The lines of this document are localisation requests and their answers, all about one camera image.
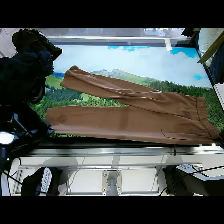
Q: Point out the black garment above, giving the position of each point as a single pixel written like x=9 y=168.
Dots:
x=33 y=41

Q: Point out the silver frame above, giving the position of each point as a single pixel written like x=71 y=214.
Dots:
x=111 y=181

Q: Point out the brown clothes hanger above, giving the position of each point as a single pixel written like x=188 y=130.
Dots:
x=174 y=150

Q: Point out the brown trousers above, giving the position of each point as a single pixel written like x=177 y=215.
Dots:
x=133 y=123

